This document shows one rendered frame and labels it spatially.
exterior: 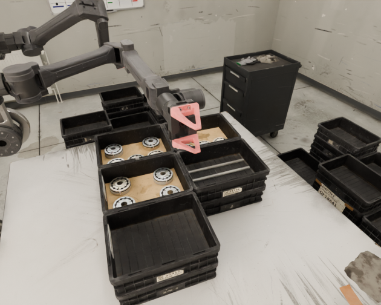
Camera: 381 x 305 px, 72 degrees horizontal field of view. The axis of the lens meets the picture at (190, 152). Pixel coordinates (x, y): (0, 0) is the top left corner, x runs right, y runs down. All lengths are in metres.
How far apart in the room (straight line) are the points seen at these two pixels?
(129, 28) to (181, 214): 3.34
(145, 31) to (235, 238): 3.48
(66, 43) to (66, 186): 2.74
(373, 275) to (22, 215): 1.66
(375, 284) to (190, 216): 0.80
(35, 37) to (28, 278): 1.03
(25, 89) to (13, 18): 3.15
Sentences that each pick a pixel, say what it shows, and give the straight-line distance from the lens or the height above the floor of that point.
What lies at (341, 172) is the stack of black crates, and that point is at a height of 0.49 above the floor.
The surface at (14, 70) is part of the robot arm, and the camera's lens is 0.96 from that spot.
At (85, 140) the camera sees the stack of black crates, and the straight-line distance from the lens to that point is 2.38.
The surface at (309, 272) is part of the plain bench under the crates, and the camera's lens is 1.33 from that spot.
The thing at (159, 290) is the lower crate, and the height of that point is 0.76.
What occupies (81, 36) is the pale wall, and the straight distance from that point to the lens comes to 4.12.
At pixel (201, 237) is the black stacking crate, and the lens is 1.16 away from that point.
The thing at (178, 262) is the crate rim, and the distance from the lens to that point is 0.99.
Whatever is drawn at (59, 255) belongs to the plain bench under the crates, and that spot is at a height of 0.70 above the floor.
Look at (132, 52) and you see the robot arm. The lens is 1.06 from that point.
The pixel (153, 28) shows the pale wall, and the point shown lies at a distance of 4.29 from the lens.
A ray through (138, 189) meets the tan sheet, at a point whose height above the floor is 0.83.
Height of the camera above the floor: 1.79
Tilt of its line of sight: 38 degrees down
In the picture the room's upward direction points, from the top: straight up
